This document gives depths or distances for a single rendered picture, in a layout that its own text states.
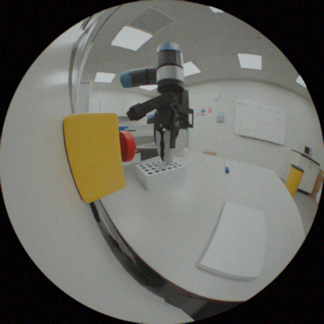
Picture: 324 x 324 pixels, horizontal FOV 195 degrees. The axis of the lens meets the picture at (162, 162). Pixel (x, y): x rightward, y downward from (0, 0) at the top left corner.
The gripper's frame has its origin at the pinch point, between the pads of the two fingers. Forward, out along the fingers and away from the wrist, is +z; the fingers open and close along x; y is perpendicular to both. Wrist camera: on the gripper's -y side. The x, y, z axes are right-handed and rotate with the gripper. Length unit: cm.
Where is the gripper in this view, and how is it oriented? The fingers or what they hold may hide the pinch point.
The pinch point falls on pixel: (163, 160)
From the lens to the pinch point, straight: 25.3
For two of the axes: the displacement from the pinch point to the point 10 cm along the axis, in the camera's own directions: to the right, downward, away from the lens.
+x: -5.4, -2.7, 8.0
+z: 0.0, 9.5, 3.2
